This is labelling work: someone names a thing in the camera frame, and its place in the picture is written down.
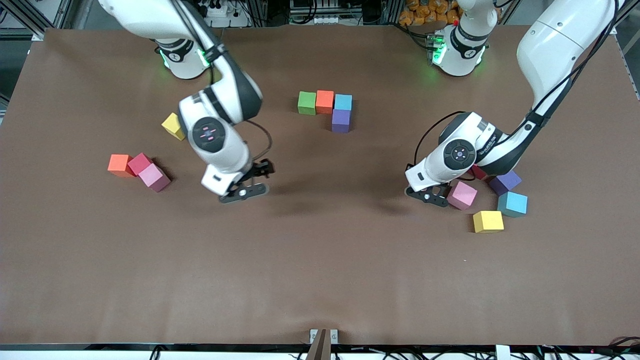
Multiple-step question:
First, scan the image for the yellow foam cube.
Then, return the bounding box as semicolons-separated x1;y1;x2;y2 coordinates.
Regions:
472;210;505;234
161;112;187;141

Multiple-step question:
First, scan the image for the black cable bundle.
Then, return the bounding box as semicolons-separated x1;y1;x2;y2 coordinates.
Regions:
595;336;640;358

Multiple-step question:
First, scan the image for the pile of orange objects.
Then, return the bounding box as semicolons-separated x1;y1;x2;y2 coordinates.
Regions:
398;0;461;27

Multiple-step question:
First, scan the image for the equipment rack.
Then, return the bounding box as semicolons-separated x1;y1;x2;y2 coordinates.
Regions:
287;0;351;26

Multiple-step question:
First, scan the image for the green foam cube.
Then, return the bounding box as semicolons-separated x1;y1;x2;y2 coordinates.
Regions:
297;90;317;116

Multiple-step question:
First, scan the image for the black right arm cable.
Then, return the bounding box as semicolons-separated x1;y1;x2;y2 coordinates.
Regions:
170;0;274;162

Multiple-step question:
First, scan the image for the pink foam cube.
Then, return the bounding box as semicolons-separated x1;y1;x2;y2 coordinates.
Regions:
137;163;172;193
446;180;479;211

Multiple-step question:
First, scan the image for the silver metal bracket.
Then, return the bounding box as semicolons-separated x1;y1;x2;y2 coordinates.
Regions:
309;328;339;346

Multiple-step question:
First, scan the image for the brown pole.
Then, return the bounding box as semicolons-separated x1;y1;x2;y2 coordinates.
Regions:
305;328;333;360

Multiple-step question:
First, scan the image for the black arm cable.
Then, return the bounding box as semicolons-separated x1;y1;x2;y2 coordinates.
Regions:
412;0;626;168
170;0;274;162

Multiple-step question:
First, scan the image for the purple foam cube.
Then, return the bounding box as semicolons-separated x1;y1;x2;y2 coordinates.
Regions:
489;170;523;197
331;108;351;134

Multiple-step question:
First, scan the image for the orange foam cube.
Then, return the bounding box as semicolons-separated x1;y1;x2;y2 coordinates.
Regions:
107;153;136;178
315;90;335;115

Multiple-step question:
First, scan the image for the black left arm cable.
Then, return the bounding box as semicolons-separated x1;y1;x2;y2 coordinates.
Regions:
412;0;626;168

